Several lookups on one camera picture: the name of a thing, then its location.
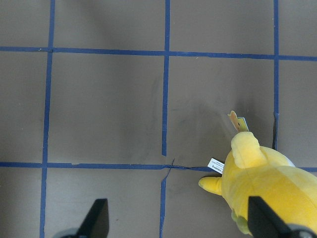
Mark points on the yellow dinosaur plush toy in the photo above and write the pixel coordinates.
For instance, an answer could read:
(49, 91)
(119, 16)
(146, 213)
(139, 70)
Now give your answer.
(254, 170)

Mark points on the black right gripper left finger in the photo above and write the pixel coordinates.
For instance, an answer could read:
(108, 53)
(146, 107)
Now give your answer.
(96, 222)

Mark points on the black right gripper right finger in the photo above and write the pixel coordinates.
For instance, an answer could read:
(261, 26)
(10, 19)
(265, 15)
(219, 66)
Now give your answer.
(263, 222)

